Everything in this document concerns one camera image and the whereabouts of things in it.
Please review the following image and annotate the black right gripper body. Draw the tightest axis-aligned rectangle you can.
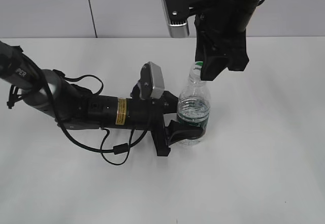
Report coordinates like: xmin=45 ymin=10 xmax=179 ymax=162
xmin=194 ymin=0 xmax=250 ymax=72

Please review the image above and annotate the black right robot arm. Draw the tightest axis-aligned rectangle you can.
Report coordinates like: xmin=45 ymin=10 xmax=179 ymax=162
xmin=161 ymin=0 xmax=265 ymax=81

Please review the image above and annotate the white bottle cap green logo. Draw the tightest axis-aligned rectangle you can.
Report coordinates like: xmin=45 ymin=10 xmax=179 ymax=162
xmin=190 ymin=61 xmax=203 ymax=77

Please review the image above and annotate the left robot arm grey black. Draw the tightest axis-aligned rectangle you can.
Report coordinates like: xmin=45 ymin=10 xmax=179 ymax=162
xmin=1 ymin=43 xmax=204 ymax=156

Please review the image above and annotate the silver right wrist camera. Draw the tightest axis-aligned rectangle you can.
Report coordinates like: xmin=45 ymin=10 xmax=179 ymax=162
xmin=159 ymin=0 xmax=190 ymax=38

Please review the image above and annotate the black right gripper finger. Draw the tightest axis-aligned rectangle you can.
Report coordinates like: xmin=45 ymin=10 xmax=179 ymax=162
xmin=200 ymin=55 xmax=229 ymax=81
xmin=195 ymin=30 xmax=211 ymax=62

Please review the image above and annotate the clear water bottle green label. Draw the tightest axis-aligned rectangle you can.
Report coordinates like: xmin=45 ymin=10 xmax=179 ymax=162
xmin=177 ymin=71 xmax=211 ymax=133

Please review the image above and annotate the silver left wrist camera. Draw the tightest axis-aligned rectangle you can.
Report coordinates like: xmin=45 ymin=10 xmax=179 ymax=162
xmin=138 ymin=61 xmax=165 ymax=100

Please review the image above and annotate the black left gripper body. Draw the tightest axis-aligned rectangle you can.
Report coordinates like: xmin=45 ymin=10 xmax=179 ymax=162
xmin=129 ymin=85 xmax=171 ymax=156

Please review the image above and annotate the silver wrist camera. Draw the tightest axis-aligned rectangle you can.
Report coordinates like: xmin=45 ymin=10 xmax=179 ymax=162
xmin=159 ymin=0 xmax=190 ymax=38
xmin=138 ymin=61 xmax=165 ymax=100

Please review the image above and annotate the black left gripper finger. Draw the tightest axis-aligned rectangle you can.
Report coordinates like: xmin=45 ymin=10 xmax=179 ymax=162
xmin=162 ymin=90 xmax=178 ymax=114
xmin=165 ymin=120 xmax=206 ymax=146

